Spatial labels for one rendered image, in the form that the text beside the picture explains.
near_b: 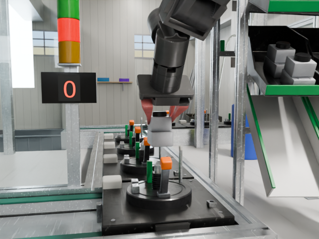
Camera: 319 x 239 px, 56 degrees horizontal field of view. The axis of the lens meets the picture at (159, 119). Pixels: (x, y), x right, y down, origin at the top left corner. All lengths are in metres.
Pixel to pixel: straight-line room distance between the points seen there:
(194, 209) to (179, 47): 0.31
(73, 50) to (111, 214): 0.37
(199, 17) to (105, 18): 8.31
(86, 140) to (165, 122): 1.23
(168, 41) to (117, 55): 8.14
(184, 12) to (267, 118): 0.38
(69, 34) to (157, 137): 0.31
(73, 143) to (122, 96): 7.84
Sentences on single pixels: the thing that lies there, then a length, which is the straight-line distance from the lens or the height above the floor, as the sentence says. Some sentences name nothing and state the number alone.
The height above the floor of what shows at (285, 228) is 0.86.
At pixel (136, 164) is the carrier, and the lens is 0.86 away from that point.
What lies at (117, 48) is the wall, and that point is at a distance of 8.66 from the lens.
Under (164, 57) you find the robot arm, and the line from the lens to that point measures 0.51.
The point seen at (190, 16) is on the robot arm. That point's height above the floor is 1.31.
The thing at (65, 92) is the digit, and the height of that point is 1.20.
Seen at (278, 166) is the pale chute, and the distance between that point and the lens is 0.69.
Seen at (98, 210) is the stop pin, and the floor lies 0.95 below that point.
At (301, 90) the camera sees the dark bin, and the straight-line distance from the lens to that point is 0.65.
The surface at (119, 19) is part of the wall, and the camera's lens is 8.81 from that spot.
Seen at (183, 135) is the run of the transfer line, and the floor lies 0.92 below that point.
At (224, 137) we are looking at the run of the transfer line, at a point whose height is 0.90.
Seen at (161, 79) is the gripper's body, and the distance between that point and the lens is 0.54.
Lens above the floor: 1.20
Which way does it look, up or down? 5 degrees down
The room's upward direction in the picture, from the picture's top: straight up
